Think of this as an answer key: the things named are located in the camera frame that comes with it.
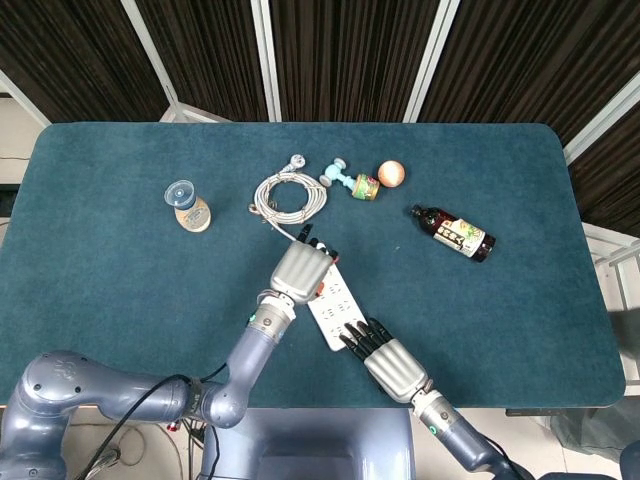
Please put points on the beige sauce bottle clear cap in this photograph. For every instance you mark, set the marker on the beige sauce bottle clear cap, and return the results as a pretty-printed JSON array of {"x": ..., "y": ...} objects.
[{"x": 192, "y": 215}]

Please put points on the teal fabric table mat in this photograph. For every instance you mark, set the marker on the teal fabric table mat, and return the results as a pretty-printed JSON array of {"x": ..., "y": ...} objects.
[{"x": 125, "y": 275}]

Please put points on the light blue toy dumbbell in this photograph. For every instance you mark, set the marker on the light blue toy dumbbell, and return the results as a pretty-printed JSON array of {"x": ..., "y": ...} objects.
[{"x": 334, "y": 174}]

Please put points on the white metal rack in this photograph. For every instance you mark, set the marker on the white metal rack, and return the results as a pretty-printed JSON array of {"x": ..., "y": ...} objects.
[{"x": 612, "y": 250}]

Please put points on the white power strip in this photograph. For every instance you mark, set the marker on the white power strip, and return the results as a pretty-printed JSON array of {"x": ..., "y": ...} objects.
[{"x": 340, "y": 305}]

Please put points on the small green printed can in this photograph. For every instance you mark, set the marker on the small green printed can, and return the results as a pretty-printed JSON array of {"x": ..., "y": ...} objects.
[{"x": 366, "y": 187}]

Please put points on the dark brown sauce bottle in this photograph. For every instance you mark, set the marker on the dark brown sauce bottle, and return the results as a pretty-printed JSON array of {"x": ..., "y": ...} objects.
[{"x": 457, "y": 235}]

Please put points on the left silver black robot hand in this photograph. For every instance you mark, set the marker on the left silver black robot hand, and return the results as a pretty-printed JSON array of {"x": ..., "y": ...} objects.
[{"x": 297, "y": 270}]

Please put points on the white partition post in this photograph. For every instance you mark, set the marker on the white partition post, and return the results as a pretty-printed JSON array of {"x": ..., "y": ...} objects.
[
  {"x": 150, "y": 50},
  {"x": 600, "y": 122},
  {"x": 265, "y": 50},
  {"x": 22, "y": 97},
  {"x": 432, "y": 50}
]

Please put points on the black box under table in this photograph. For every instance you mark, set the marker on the black box under table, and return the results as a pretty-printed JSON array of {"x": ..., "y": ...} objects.
[{"x": 535, "y": 412}]

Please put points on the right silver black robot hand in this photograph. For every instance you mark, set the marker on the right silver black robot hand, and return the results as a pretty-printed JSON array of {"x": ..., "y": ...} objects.
[{"x": 395, "y": 367}]

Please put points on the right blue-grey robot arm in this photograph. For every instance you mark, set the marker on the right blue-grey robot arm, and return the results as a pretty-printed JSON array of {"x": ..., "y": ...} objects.
[{"x": 460, "y": 435}]

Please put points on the round pale onion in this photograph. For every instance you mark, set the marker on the round pale onion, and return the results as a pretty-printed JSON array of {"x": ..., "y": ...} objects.
[{"x": 391, "y": 173}]

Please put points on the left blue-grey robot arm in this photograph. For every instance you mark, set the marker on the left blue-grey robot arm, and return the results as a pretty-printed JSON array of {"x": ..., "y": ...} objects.
[{"x": 100, "y": 395}]

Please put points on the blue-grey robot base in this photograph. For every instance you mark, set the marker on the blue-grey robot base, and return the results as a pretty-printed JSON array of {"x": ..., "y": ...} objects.
[{"x": 310, "y": 445}]

